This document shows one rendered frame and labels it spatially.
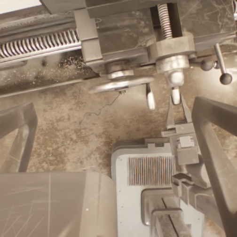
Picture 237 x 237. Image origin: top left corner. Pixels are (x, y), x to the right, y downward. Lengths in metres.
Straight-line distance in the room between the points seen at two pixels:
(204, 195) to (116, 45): 0.40
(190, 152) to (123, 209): 0.82
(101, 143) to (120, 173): 0.31
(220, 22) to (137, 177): 0.87
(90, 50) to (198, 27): 0.25
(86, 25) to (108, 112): 0.85
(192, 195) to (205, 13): 0.42
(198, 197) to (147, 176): 0.64
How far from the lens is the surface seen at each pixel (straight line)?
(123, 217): 1.27
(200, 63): 0.61
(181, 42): 0.46
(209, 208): 0.54
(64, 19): 0.74
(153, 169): 1.16
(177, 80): 0.42
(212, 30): 0.52
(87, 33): 0.56
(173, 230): 0.97
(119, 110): 1.34
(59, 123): 1.39
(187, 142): 0.47
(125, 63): 0.62
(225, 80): 0.75
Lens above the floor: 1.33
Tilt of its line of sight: 84 degrees down
